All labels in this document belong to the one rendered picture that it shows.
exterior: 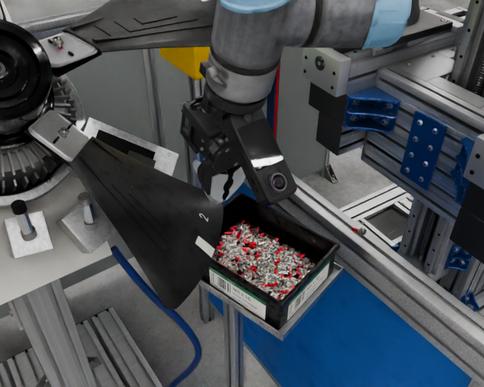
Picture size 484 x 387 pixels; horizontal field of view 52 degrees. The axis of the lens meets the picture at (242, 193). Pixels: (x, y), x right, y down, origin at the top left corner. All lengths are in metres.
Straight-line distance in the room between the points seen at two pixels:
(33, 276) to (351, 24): 0.63
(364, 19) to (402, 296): 0.49
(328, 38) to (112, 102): 1.15
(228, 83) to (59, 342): 0.77
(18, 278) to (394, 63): 0.95
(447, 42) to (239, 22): 1.01
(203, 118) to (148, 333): 1.29
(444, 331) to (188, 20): 0.60
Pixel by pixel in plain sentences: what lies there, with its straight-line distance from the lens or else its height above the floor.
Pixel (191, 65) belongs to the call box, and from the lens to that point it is 1.08.
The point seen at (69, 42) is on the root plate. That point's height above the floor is 1.20.
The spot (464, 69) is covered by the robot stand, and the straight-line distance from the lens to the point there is 1.27.
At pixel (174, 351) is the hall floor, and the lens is 1.76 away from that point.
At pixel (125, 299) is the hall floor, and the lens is 1.92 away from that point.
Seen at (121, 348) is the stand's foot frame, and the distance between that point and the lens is 1.70.
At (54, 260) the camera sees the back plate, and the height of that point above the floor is 0.86.
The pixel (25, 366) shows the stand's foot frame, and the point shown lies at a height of 0.08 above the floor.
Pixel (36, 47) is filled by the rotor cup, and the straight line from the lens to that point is 0.64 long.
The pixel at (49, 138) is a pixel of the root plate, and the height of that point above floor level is 1.13.
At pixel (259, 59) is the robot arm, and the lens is 0.50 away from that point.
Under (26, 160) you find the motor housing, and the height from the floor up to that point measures 1.05.
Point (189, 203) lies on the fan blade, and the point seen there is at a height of 0.99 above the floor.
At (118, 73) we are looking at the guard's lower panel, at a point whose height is 0.81.
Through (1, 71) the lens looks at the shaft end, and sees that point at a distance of 0.63.
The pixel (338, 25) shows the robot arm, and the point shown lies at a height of 1.29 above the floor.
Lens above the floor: 1.46
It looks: 39 degrees down
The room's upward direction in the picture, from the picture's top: straight up
